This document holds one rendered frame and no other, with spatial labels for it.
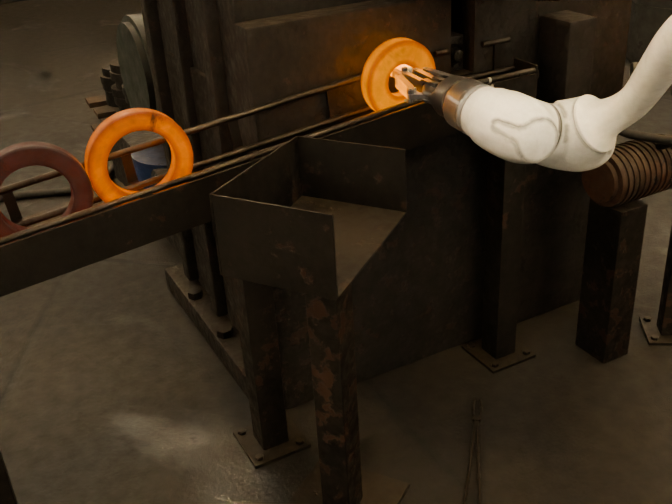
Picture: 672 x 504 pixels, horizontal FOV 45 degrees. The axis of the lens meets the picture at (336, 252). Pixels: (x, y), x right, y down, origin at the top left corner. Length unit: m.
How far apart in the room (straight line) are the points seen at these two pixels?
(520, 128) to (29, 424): 1.32
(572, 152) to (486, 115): 0.17
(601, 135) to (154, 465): 1.12
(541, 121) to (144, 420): 1.14
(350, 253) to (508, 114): 0.33
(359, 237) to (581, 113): 0.42
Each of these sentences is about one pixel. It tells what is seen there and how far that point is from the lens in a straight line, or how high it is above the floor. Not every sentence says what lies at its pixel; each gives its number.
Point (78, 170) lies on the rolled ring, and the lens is 1.42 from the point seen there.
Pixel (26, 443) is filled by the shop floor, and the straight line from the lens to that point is 2.00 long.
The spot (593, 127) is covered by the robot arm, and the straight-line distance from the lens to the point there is 1.41.
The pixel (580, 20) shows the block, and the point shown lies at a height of 0.80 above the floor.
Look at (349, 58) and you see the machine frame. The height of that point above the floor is 0.78.
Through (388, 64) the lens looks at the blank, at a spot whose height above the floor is 0.78.
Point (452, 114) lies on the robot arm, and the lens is 1.41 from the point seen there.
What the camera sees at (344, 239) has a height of 0.60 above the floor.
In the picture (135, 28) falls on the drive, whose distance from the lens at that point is 2.72.
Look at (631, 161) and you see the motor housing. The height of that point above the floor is 0.52.
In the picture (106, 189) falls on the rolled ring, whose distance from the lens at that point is 1.45.
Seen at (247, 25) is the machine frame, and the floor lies 0.87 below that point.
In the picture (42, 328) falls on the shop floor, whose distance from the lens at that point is 2.40.
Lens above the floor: 1.20
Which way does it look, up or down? 28 degrees down
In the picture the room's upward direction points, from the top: 4 degrees counter-clockwise
